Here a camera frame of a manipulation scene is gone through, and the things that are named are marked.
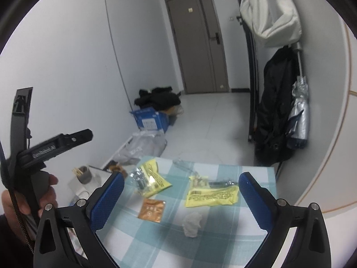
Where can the small yellow clear packet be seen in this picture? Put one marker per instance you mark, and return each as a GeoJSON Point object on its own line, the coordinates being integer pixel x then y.
{"type": "Point", "coordinates": [152, 180]}

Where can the person's left forearm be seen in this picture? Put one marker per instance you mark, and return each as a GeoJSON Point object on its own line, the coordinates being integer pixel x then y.
{"type": "Point", "coordinates": [9, 251]}

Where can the grey plastic bag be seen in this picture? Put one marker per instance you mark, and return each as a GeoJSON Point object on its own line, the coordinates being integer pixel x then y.
{"type": "Point", "coordinates": [142, 149]}

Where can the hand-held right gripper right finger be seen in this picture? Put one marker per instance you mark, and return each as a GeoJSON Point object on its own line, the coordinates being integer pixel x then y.
{"type": "Point", "coordinates": [255, 201]}

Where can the black hanging jacket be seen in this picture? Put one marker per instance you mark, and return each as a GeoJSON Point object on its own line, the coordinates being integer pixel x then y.
{"type": "Point", "coordinates": [273, 103]}

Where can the blue cardboard box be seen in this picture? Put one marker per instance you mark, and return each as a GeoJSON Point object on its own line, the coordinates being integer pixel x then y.
{"type": "Point", "coordinates": [149, 120]}

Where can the white cloth bag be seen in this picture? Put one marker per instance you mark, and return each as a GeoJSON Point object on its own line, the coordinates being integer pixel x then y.
{"type": "Point", "coordinates": [267, 14]}

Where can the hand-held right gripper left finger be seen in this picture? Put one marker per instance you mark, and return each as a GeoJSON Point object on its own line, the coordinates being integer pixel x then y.
{"type": "Point", "coordinates": [107, 201]}

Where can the grey cup with sticks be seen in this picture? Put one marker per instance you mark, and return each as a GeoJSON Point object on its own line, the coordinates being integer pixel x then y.
{"type": "Point", "coordinates": [85, 177]}

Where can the white tissue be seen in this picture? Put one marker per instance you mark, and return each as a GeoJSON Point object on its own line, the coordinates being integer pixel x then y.
{"type": "Point", "coordinates": [192, 224]}

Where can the large yellow packet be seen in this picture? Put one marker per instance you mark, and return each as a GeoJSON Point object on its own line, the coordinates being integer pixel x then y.
{"type": "Point", "coordinates": [212, 196]}

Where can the grey door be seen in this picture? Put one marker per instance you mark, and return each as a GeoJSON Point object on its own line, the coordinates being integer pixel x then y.
{"type": "Point", "coordinates": [195, 47]}

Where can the silver folded umbrella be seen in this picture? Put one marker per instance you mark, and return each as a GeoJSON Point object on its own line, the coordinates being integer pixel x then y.
{"type": "Point", "coordinates": [299, 114]}

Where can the white wardrobe with gold trim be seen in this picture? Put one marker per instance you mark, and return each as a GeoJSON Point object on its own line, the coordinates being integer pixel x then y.
{"type": "Point", "coordinates": [329, 117]}

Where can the black metal clothes rack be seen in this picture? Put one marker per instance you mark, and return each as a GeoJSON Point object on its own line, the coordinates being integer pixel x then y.
{"type": "Point", "coordinates": [251, 103]}

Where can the pile of black clothes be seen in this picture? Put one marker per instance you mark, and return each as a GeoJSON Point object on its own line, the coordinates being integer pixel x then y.
{"type": "Point", "coordinates": [159, 97]}

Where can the orange foil packet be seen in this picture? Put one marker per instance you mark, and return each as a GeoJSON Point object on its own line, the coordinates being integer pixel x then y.
{"type": "Point", "coordinates": [152, 209]}

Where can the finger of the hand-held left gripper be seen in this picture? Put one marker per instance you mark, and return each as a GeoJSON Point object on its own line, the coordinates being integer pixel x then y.
{"type": "Point", "coordinates": [79, 137]}

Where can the person's left hand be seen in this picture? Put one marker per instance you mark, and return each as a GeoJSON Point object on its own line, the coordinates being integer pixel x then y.
{"type": "Point", "coordinates": [14, 203]}

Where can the blue checked tablecloth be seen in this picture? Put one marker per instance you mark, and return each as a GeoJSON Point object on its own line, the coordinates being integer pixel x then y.
{"type": "Point", "coordinates": [167, 245]}

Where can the clear plastic wrapper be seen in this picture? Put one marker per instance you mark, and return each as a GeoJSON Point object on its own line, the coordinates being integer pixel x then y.
{"type": "Point", "coordinates": [223, 183]}

